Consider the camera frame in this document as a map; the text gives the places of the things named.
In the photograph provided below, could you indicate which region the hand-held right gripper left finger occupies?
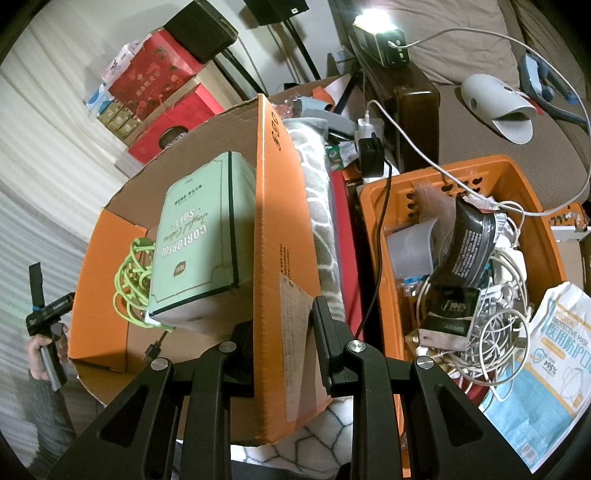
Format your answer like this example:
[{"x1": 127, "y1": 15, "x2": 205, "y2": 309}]
[{"x1": 46, "y1": 320, "x2": 257, "y2": 480}]

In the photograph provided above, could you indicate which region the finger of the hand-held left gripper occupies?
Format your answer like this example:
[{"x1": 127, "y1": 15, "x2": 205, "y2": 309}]
[{"x1": 28, "y1": 261, "x2": 45, "y2": 311}]

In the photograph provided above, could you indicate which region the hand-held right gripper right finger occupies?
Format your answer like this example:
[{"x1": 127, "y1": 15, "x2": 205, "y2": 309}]
[{"x1": 311, "y1": 296, "x2": 532, "y2": 480}]

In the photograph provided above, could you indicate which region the black usb cable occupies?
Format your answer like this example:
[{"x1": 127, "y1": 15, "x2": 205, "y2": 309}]
[{"x1": 142, "y1": 329, "x2": 179, "y2": 364}]

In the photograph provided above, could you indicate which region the green cable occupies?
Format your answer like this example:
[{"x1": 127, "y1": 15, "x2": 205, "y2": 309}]
[{"x1": 114, "y1": 237, "x2": 177, "y2": 331}]

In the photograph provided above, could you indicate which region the orange cardboard box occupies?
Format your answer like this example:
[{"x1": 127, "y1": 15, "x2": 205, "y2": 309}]
[{"x1": 68, "y1": 93, "x2": 334, "y2": 448}]

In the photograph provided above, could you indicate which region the green printed box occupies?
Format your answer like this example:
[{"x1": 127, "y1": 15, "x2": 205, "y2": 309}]
[{"x1": 148, "y1": 151, "x2": 257, "y2": 333}]

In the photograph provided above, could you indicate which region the person's left forearm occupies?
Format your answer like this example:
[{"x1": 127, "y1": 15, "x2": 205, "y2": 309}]
[{"x1": 27, "y1": 369, "x2": 101, "y2": 468}]

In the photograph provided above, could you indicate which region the person's left hand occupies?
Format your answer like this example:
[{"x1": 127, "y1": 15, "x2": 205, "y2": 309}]
[{"x1": 28, "y1": 324, "x2": 71, "y2": 382}]

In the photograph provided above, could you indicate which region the orange plastic basket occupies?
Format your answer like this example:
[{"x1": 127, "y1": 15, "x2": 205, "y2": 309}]
[{"x1": 359, "y1": 154, "x2": 567, "y2": 479}]

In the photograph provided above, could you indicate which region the red flat box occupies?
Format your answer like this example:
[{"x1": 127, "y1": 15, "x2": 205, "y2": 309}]
[{"x1": 329, "y1": 170, "x2": 366, "y2": 325}]

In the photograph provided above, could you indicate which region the clear plastic cup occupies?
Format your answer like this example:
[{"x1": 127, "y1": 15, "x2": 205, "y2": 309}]
[{"x1": 385, "y1": 217, "x2": 440, "y2": 283}]

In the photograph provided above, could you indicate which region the white curtain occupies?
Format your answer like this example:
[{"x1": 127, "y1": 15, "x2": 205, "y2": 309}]
[{"x1": 0, "y1": 14, "x2": 155, "y2": 333}]

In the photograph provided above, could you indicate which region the small black box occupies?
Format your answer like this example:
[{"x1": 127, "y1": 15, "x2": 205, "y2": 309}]
[{"x1": 418, "y1": 285, "x2": 482, "y2": 352}]

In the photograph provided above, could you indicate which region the grey white patterned blanket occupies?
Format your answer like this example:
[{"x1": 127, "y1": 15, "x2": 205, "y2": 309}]
[{"x1": 231, "y1": 117, "x2": 357, "y2": 480}]

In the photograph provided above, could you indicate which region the black foil pouch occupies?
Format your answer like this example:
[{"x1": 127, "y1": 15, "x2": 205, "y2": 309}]
[{"x1": 431, "y1": 198, "x2": 498, "y2": 288}]

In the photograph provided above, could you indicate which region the gold box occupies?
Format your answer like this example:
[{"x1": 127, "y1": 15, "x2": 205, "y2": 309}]
[
  {"x1": 108, "y1": 108, "x2": 133, "y2": 133},
  {"x1": 98, "y1": 98, "x2": 124, "y2": 124},
  {"x1": 117, "y1": 117, "x2": 142, "y2": 140}
]

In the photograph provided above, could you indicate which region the black charger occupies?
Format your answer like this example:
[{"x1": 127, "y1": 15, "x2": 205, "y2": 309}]
[{"x1": 360, "y1": 135, "x2": 387, "y2": 177}]

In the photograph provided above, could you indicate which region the blue tissue pack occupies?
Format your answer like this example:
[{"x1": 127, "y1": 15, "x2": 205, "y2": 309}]
[{"x1": 85, "y1": 84, "x2": 110, "y2": 114}]

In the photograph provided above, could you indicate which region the white charger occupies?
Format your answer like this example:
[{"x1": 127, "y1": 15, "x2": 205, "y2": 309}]
[{"x1": 355, "y1": 117, "x2": 385, "y2": 140}]

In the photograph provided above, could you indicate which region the red gift bag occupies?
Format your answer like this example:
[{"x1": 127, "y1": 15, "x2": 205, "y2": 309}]
[{"x1": 128, "y1": 83, "x2": 225, "y2": 165}]

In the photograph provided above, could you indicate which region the face mask packet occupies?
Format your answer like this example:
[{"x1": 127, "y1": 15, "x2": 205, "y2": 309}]
[{"x1": 480, "y1": 281, "x2": 591, "y2": 474}]

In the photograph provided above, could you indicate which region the clear plastic bag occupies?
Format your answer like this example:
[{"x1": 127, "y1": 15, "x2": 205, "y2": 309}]
[{"x1": 270, "y1": 83, "x2": 324, "y2": 123}]

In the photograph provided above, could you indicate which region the pink tissue pack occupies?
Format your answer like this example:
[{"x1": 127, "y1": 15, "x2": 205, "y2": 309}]
[{"x1": 102, "y1": 38, "x2": 145, "y2": 87}]

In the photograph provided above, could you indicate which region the dark brown wooden armrest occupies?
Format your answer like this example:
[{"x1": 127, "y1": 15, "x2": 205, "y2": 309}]
[{"x1": 359, "y1": 59, "x2": 443, "y2": 175}]

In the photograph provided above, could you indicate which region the red gift box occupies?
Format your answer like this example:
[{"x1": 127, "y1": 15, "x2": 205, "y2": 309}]
[{"x1": 108, "y1": 28, "x2": 205, "y2": 110}]

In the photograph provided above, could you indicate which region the black speaker stand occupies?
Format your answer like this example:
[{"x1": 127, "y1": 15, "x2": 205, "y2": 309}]
[
  {"x1": 221, "y1": 50, "x2": 269, "y2": 99},
  {"x1": 283, "y1": 20, "x2": 320, "y2": 82}
]

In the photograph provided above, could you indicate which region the white massage device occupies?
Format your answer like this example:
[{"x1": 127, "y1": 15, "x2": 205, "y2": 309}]
[{"x1": 461, "y1": 73, "x2": 537, "y2": 145}]

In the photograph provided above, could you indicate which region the black speaker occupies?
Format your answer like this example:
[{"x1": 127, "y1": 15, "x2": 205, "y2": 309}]
[
  {"x1": 164, "y1": 0, "x2": 239, "y2": 64},
  {"x1": 242, "y1": 0, "x2": 311, "y2": 27}
]

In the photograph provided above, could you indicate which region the black power station with light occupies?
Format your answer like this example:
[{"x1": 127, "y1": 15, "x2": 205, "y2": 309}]
[{"x1": 352, "y1": 8, "x2": 413, "y2": 71}]

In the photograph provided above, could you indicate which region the brown sofa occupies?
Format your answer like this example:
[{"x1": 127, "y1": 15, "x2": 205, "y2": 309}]
[{"x1": 330, "y1": 0, "x2": 591, "y2": 214}]

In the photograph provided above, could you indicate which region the blue neck massager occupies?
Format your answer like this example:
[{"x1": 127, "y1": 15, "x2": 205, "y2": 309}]
[{"x1": 518, "y1": 52, "x2": 590, "y2": 124}]

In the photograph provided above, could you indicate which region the black charger cable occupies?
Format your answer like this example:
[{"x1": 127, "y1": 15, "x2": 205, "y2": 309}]
[{"x1": 355, "y1": 161, "x2": 394, "y2": 343}]

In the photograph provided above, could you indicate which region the tangle of white cables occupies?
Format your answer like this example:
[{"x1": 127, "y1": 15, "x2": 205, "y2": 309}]
[{"x1": 414, "y1": 203, "x2": 537, "y2": 403}]

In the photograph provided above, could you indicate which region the long white charging cable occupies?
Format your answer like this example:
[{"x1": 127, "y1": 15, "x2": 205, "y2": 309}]
[{"x1": 365, "y1": 27, "x2": 591, "y2": 219}]

